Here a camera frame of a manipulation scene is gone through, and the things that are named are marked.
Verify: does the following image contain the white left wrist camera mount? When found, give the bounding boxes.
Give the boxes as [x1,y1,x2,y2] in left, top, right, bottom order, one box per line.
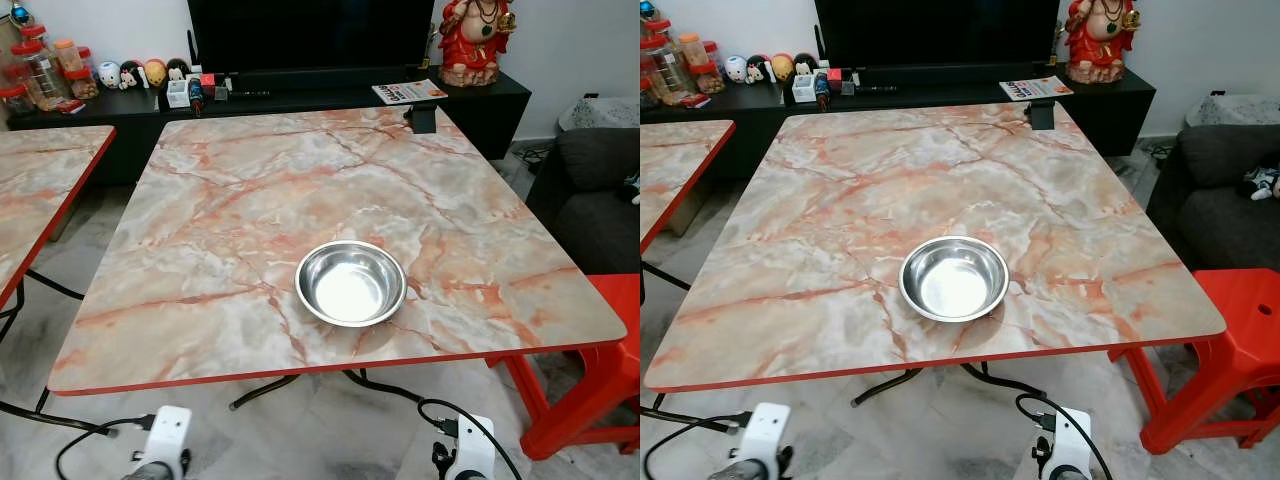
[722,402,793,480]
[130,405,193,480]

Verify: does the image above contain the black television console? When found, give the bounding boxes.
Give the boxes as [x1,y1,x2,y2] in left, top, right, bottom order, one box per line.
[8,68,532,186]
[640,65,1157,181]

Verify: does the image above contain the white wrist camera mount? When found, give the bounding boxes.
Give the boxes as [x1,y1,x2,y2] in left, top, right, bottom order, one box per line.
[440,413,498,480]
[1040,408,1093,480]
[130,405,193,480]
[722,402,793,480]

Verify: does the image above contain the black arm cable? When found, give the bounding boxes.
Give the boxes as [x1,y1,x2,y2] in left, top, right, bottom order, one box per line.
[1016,393,1113,480]
[418,398,523,480]
[643,410,753,480]
[55,412,159,480]

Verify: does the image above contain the marble table with red edge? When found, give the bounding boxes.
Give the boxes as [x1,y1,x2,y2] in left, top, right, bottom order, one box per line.
[640,119,736,291]
[0,125,116,346]

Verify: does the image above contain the grey patterned cushion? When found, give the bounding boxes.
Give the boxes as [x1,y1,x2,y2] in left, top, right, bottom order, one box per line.
[1185,93,1280,128]
[558,95,641,133]

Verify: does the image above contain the dark grey sofa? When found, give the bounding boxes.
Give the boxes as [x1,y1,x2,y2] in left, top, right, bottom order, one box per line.
[527,126,641,276]
[1147,124,1280,273]

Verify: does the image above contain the clear jar orange snacks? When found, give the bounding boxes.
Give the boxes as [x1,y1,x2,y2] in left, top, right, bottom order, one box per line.
[678,33,711,76]
[53,38,86,91]

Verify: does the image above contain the large clear jar red lid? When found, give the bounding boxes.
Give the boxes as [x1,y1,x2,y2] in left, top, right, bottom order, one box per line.
[643,35,696,106]
[10,40,71,111]

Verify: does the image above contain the red plastic stool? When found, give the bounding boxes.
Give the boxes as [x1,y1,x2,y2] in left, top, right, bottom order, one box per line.
[1108,268,1280,455]
[487,273,641,461]

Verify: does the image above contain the small jar brown snacks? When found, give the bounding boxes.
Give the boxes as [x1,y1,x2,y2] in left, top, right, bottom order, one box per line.
[700,40,727,96]
[75,47,102,99]

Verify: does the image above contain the shiny steel bowl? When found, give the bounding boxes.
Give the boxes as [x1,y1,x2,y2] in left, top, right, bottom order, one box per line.
[898,236,1011,324]
[295,240,408,328]

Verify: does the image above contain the printed paper leaflet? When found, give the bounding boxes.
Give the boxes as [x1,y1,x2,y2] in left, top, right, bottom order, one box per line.
[999,75,1074,102]
[372,79,449,106]

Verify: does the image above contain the black flat television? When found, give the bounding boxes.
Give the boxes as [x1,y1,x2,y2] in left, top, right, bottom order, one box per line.
[187,0,436,73]
[814,0,1059,69]

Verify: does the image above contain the large marble folding table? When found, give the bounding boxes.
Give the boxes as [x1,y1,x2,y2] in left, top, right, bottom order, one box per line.
[643,100,1228,406]
[47,105,629,411]

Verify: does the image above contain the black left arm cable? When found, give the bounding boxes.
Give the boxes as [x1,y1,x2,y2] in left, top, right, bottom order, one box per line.
[643,410,753,480]
[55,412,159,480]

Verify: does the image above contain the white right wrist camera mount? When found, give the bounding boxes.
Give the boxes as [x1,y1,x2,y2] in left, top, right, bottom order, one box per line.
[1040,408,1093,480]
[440,413,498,480]

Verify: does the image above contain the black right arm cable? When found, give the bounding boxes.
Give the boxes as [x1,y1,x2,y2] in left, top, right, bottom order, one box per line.
[1016,393,1113,480]
[418,398,523,480]

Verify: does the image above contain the red laughing buddha statue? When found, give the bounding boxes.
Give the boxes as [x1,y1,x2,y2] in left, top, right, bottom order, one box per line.
[1063,0,1142,85]
[437,0,518,88]

